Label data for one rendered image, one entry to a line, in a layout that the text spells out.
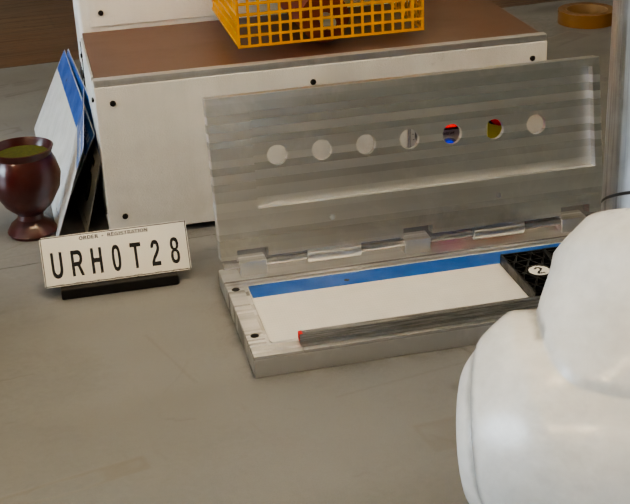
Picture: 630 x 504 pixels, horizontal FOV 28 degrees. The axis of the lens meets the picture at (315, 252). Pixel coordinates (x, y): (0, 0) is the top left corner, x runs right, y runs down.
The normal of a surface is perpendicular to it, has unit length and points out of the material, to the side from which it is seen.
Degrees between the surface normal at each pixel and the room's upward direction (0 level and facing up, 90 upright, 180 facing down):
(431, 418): 0
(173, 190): 90
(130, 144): 90
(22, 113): 0
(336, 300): 0
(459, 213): 79
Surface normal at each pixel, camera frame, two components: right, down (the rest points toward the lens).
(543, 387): -0.35, -0.48
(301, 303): -0.04, -0.91
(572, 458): -0.40, 0.05
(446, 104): 0.22, 0.22
